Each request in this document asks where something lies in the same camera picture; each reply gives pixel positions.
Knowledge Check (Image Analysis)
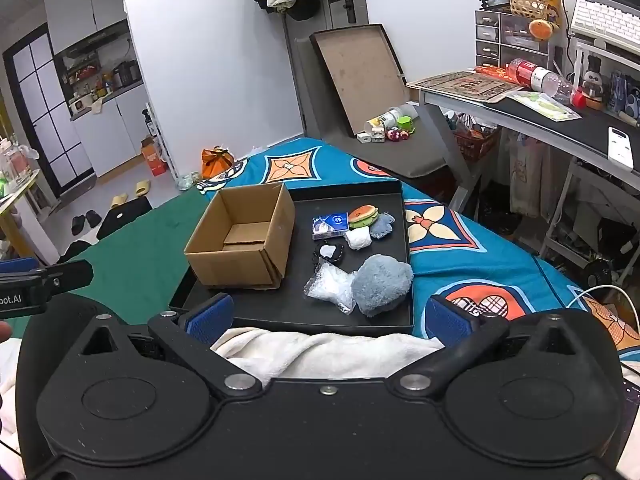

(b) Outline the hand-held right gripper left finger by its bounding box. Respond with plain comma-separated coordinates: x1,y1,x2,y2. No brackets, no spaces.
74,294,263,401

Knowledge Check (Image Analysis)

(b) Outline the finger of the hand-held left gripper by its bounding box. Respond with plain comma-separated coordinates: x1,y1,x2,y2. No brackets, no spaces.
47,260,94,292

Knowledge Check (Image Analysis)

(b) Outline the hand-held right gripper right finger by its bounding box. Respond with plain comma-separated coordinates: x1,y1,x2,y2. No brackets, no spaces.
387,295,581,401

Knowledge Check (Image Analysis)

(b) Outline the brown cardboard box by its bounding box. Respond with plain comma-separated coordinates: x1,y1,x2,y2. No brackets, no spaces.
185,182,296,291

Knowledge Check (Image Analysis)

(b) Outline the large grey-blue plush toy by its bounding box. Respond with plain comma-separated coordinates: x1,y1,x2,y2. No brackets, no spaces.
350,254,415,318

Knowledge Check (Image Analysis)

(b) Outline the black tray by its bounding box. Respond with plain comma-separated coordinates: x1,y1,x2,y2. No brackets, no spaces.
170,180,416,338

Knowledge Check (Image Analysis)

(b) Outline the white fluffy cloth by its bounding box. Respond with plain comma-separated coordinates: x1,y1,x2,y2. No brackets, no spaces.
345,227,373,251

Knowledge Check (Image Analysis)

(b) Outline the clear bag of white stuffing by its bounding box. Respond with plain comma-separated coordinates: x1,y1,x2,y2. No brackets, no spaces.
303,262,357,316

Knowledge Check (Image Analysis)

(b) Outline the black paw plush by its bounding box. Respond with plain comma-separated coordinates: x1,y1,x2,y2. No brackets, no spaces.
311,242,346,266

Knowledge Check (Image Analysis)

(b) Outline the burger plush toy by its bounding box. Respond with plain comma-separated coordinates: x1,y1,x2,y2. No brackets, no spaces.
348,205,379,231

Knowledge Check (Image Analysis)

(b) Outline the blue patterned blanket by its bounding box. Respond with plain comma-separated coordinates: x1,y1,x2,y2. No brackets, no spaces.
197,137,640,361

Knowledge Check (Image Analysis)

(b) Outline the green cloth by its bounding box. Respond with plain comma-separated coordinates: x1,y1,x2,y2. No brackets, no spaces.
60,190,221,326

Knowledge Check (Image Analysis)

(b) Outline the black bag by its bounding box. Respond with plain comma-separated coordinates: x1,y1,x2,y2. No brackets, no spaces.
97,197,153,241

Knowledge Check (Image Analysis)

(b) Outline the small blue-grey plush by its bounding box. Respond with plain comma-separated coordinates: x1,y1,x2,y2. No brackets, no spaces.
370,212,397,238

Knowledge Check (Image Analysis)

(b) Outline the white fleece blanket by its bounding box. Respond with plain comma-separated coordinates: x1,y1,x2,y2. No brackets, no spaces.
210,327,446,381

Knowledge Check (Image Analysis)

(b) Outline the orange carton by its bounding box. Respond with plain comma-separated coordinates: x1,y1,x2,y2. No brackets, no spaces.
141,137,167,177

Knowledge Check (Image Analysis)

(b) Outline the white kitchen cabinet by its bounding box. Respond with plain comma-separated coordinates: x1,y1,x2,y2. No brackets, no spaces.
70,84,162,179

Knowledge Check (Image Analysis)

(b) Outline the blue tissue packet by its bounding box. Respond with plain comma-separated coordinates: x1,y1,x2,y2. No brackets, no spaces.
312,212,349,240

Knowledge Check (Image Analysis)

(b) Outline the orange gift bag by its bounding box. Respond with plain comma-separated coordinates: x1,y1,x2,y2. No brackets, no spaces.
201,146,235,179

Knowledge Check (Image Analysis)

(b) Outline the white rack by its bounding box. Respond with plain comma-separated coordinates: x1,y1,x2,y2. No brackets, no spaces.
145,102,179,182

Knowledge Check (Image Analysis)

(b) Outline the beige tote bag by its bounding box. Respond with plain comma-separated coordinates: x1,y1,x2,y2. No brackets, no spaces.
510,132,551,217

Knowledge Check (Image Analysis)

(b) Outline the black low table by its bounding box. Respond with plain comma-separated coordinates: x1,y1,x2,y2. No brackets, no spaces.
320,105,453,181

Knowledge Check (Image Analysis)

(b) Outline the black glass door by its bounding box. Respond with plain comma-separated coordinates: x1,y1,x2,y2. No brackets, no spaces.
2,25,96,197

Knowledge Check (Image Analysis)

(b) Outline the red basket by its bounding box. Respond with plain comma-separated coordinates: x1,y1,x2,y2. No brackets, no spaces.
452,125,501,161

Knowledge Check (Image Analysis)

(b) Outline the grey desk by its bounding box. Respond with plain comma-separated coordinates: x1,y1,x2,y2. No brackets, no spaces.
406,72,640,226

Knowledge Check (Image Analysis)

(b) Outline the green zip bag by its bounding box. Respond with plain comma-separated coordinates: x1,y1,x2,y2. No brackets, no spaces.
507,91,583,121

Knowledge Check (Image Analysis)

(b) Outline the patterned desk mat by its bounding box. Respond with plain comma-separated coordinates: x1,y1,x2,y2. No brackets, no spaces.
407,71,526,103

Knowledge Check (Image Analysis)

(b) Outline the white remote control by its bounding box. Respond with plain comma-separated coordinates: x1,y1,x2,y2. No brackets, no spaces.
607,127,636,169

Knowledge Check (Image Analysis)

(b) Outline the plastic bottle red label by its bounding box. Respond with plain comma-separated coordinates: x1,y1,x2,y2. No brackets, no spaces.
507,58,576,103

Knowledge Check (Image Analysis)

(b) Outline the large brown cardboard lid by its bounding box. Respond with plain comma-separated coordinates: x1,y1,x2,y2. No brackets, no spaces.
310,24,407,136

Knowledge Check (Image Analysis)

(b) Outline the panda figurine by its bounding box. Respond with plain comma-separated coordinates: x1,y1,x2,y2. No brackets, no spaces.
582,57,608,109

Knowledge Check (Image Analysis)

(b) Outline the grey drawer organiser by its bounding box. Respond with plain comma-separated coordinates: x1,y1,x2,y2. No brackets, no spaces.
475,10,556,68

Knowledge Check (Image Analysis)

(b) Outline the wicker basket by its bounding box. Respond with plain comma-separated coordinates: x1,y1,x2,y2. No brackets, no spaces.
507,0,551,17

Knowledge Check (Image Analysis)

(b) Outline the white keyboard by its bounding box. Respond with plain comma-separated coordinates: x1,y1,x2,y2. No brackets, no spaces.
570,0,640,47

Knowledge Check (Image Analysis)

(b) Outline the white cable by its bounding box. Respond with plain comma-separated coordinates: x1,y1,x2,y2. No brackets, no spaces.
567,284,640,332

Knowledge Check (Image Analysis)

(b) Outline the black door handle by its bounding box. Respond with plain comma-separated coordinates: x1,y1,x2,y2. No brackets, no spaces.
327,0,357,24

